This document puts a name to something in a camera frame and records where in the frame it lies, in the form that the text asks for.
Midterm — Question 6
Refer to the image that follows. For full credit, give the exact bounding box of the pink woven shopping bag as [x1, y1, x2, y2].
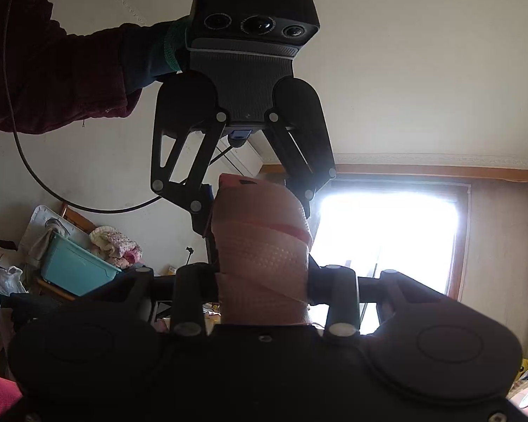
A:
[212, 174, 312, 326]

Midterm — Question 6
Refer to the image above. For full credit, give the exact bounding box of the dark red sleeve forearm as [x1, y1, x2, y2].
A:
[0, 0, 189, 134]

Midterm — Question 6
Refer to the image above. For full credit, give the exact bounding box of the pink knitted cloth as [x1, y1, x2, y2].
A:
[89, 226, 143, 270]

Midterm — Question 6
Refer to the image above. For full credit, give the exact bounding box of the window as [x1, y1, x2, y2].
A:
[260, 164, 528, 334]

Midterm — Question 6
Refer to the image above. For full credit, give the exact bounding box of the teal plastic bin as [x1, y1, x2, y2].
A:
[40, 234, 121, 296]

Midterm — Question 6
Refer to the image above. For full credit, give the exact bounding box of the yellow Pikachu plush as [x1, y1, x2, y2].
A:
[519, 358, 528, 375]

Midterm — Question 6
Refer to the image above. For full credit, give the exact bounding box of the black camera box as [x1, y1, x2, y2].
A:
[186, 0, 320, 58]

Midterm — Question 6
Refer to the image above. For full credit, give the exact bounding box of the black cable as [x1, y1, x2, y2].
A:
[1, 0, 234, 213]

